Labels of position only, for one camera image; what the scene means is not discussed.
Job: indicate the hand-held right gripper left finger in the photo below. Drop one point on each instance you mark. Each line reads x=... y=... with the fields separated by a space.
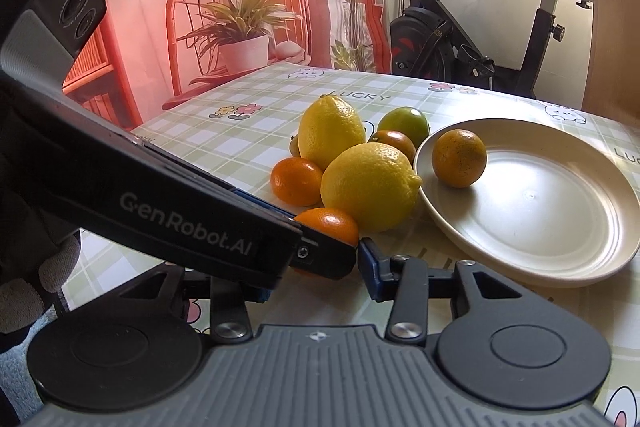
x=227 y=307

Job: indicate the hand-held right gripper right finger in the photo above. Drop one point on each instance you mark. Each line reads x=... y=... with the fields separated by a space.
x=367 y=264

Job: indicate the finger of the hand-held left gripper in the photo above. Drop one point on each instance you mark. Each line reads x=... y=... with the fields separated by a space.
x=265 y=206
x=320 y=254

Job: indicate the bright orange mandarin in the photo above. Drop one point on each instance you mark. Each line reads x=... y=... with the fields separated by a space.
x=295 y=181
x=330 y=224

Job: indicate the yellow lemon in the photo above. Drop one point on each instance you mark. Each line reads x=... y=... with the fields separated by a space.
x=370 y=187
x=330 y=132

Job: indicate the dull speckled mandarin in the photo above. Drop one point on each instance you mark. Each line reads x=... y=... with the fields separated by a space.
x=459 y=157
x=395 y=144

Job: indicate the cream heart-shaped bowl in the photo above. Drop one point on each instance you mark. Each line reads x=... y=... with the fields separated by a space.
x=540 y=207

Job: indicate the person's left hand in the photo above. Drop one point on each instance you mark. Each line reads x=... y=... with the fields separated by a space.
x=57 y=262

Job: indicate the checkered rabbit tablecloth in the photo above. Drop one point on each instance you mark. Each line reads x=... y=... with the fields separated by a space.
x=225 y=142

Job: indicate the large green jujube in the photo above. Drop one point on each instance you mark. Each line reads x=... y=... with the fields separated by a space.
x=405 y=122

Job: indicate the blue grey cloth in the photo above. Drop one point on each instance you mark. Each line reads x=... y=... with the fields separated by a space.
x=17 y=377

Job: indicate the black exercise bike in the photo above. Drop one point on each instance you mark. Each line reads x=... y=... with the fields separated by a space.
x=425 y=42

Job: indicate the wooden cabinet panel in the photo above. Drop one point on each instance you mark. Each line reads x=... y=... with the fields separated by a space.
x=615 y=7

